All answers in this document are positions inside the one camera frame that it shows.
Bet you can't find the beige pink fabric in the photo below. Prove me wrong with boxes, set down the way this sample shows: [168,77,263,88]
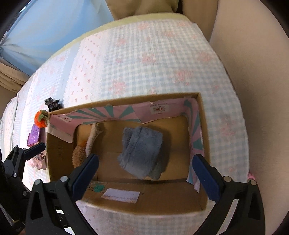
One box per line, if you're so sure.
[29,150,47,170]

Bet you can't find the purple plastic packet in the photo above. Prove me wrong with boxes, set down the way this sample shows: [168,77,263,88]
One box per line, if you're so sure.
[27,123,41,147]

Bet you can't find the orange fluffy pompom toy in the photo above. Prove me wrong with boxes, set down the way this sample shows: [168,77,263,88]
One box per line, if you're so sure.
[34,110,49,128]

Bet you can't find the black patterned cloth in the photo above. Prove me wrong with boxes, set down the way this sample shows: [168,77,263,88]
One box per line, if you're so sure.
[45,97,63,112]

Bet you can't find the brown plush toy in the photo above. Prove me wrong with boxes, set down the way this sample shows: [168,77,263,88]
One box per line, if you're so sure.
[72,123,102,168]

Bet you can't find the grey blue fuzzy sock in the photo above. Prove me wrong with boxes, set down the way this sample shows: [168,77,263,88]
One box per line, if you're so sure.
[118,126,165,180]

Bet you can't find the left beige curtain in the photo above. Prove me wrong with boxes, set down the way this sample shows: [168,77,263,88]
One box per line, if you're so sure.
[0,63,29,93]

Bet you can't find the beige curtain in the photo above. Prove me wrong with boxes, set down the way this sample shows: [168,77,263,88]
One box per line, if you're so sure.
[106,0,218,41]
[0,63,29,93]

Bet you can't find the cardboard box with pink flaps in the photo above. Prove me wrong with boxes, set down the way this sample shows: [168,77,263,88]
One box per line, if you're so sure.
[47,93,210,215]

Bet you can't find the light blue hanging sheet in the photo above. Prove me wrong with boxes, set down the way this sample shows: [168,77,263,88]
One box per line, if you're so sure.
[1,0,113,75]

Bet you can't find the checkered floral bedspread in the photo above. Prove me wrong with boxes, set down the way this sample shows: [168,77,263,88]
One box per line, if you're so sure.
[1,19,249,234]

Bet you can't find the right beige curtain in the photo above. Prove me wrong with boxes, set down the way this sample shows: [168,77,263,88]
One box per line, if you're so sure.
[106,0,218,41]

